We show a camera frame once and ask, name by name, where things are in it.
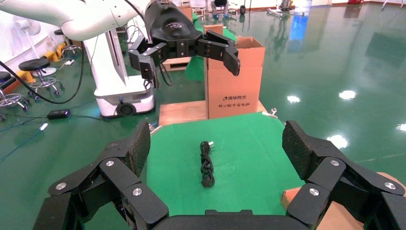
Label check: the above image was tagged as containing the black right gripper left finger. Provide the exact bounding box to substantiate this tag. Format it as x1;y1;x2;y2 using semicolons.
32;120;169;230

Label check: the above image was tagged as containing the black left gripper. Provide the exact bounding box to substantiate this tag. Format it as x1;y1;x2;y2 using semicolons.
127;0;241;81

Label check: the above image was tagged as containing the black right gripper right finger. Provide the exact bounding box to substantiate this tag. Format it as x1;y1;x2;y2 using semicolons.
281;120;406;230

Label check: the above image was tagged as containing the black power cable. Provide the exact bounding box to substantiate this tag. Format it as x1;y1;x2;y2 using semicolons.
199;140;215;188

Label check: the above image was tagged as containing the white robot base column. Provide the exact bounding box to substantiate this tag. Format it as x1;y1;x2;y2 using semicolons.
83;28;156;118

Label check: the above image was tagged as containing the tall printed cardboard box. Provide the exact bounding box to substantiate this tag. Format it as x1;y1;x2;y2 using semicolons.
203;23;266;120

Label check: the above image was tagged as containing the wooden pallet crate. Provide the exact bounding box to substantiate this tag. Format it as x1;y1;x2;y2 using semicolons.
161;56;192;72

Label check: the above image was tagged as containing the green cloth background table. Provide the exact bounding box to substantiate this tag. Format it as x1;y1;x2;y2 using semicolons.
185;12;238;82

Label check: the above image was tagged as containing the wooden table board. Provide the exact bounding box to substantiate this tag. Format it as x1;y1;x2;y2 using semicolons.
158;100;269;127

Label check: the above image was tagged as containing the seated person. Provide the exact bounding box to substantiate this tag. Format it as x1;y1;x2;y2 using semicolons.
210;0;230;19

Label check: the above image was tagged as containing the green table cloth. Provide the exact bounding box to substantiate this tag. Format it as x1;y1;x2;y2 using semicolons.
146;112;305;217

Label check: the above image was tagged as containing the black power adapter brick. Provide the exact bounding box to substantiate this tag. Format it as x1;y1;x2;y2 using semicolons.
46;109;71;120

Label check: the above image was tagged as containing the black round stool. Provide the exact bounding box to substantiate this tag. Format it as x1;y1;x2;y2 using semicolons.
54;29;83;59
0;71;31;121
18;58;65;101

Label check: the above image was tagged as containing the yellow floor block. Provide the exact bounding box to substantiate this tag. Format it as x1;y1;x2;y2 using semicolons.
42;43;67;63

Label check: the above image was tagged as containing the white standing fan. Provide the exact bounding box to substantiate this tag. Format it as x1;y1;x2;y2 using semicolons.
12;17;58;77

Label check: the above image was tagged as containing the thin blue floor cable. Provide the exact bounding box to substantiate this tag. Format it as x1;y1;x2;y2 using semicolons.
0;122;49;163

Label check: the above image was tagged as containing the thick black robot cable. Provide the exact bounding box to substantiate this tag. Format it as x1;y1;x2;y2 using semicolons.
0;41;86;105

